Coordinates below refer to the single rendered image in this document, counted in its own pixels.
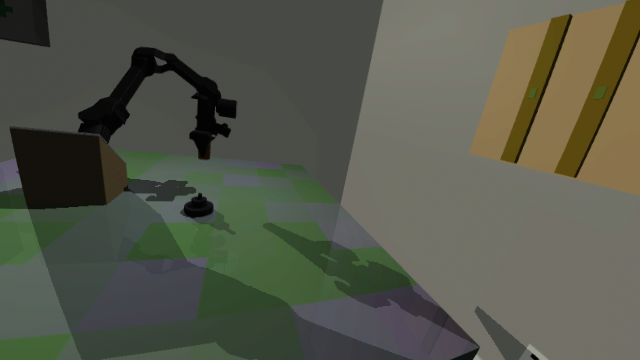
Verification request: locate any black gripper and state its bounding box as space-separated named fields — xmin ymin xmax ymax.
xmin=189 ymin=113 xmax=218 ymax=157

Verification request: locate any orange knob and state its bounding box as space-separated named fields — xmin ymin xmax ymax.
xmin=198 ymin=143 xmax=211 ymax=159

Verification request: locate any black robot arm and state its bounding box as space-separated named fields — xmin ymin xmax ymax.
xmin=78 ymin=47 xmax=237 ymax=143

